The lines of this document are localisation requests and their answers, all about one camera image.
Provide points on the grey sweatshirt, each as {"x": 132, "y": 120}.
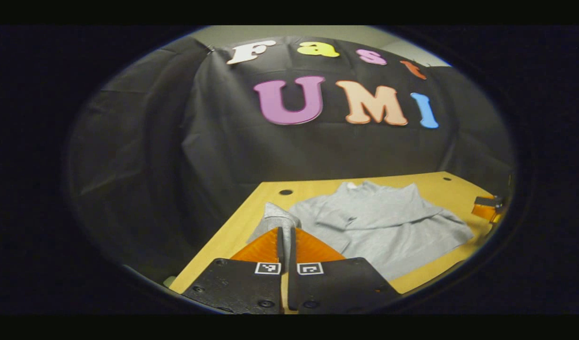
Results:
{"x": 388, "y": 226}

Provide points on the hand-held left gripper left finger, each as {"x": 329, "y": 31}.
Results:
{"x": 280, "y": 245}

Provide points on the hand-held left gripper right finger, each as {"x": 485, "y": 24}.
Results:
{"x": 292, "y": 245}

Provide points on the black backdrop cloth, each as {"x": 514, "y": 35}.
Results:
{"x": 270, "y": 151}

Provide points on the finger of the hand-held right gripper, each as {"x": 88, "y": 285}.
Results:
{"x": 487, "y": 202}

